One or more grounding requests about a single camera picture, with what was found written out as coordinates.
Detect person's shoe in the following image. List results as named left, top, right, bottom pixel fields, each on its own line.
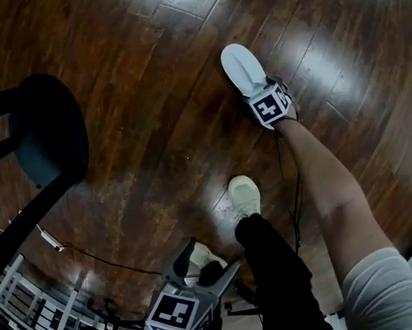
left=186, top=237, right=230, bottom=278
left=226, top=173, right=264, bottom=220

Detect white frame desk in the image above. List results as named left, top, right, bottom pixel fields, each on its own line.
left=0, top=245, right=100, bottom=330

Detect black stool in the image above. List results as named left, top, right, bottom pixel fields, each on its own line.
left=0, top=68, right=104, bottom=294

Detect white power adapter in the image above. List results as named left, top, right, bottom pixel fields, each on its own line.
left=39, top=229, right=65, bottom=255

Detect person's right forearm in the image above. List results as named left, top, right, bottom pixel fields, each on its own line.
left=272, top=107, right=403, bottom=292

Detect person's right shoe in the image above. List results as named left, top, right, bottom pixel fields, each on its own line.
left=226, top=173, right=264, bottom=220

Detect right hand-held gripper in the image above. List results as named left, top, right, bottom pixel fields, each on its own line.
left=245, top=73, right=301, bottom=128

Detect person's black trousers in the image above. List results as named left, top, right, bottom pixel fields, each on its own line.
left=192, top=205, right=336, bottom=330

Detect white shoe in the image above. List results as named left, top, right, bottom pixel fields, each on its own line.
left=218, top=40, right=275, bottom=135

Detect black cable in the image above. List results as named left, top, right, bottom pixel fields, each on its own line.
left=58, top=233, right=164, bottom=286
left=274, top=128, right=312, bottom=256

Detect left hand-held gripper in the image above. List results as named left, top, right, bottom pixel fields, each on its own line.
left=137, top=232, right=248, bottom=330

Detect person's left shoe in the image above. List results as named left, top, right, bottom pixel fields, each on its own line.
left=186, top=237, right=230, bottom=278

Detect person's white printed shirt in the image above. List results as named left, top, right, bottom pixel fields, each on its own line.
left=337, top=245, right=412, bottom=330

